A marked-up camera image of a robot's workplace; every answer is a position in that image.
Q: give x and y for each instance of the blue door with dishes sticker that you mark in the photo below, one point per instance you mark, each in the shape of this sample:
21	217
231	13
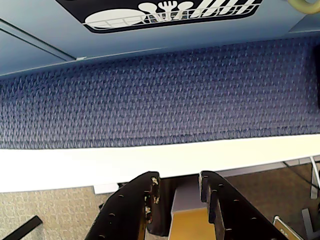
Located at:
175	45

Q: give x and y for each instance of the white table leg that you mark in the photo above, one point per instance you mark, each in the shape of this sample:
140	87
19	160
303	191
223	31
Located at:
313	182

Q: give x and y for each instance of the grey yellow post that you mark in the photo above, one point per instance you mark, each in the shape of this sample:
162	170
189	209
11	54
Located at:
188	222

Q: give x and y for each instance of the black metal bar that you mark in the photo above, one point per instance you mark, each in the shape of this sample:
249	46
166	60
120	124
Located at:
25	226

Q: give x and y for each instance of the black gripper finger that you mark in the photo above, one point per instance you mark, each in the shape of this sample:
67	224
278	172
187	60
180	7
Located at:
125	212
235	215

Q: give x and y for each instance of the grey metal leg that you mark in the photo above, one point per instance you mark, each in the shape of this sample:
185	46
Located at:
308	222

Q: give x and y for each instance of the blue woven cloth mat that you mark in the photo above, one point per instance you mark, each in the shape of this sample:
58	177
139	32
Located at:
160	100

